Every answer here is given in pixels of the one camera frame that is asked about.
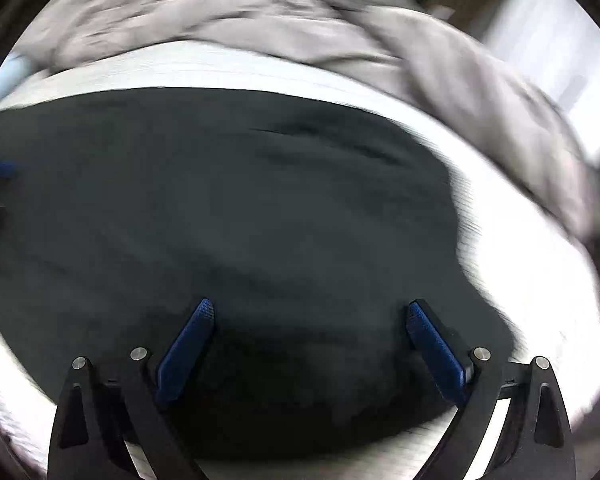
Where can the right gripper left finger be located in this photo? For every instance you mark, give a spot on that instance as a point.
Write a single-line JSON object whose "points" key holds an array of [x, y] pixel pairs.
{"points": [[178, 362]]}

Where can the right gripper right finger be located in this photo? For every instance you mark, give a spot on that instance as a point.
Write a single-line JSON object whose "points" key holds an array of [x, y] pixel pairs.
{"points": [[443, 351]]}

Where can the black pants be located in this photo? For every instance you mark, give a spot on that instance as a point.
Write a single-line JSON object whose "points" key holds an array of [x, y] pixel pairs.
{"points": [[308, 225]]}

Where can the light blue pillow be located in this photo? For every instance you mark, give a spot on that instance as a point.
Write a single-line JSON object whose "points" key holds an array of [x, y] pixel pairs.
{"points": [[14, 70]]}

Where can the white honeycomb mattress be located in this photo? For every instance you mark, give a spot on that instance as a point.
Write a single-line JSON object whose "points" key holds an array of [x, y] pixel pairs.
{"points": [[517, 257]]}

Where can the grey comforter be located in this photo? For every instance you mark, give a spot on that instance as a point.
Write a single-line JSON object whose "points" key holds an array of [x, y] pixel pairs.
{"points": [[403, 52]]}

